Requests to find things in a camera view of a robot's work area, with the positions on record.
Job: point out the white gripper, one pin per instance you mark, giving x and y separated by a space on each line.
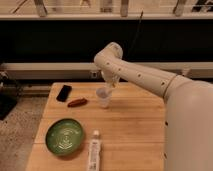
110 78

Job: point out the white sponge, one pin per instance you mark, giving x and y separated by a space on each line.
107 90

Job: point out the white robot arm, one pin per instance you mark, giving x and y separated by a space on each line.
188 125

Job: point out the white ceramic cup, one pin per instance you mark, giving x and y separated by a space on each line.
103 98

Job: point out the brown sausage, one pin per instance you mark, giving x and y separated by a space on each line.
77 102

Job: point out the black phone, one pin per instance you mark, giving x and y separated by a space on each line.
64 92

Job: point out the white tube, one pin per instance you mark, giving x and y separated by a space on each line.
94 152

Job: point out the green plate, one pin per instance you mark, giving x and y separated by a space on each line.
64 137

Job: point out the black equipment at left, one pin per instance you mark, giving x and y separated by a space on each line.
9 93

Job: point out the white wall outlet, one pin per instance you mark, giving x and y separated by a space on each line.
94 74

